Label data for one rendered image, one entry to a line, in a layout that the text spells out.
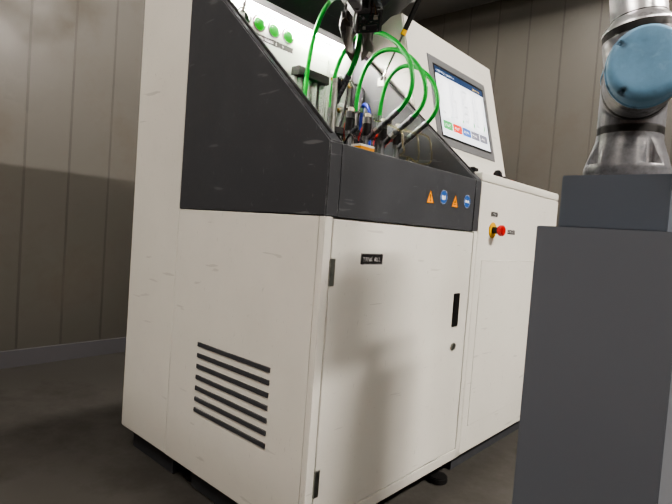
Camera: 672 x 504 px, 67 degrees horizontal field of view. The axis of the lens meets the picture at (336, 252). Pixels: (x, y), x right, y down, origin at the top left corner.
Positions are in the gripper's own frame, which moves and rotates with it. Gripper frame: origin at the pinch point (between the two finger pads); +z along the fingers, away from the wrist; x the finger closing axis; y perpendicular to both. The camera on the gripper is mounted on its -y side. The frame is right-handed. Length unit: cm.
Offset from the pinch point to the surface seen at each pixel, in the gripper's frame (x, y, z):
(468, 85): 67, -53, 45
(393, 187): 1.9, 31.3, 18.8
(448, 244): 22, 31, 44
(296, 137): -20.8, 25.6, 5.2
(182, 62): -44, -25, 11
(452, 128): 50, -29, 48
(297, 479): -33, 81, 55
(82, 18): -94, -159, 51
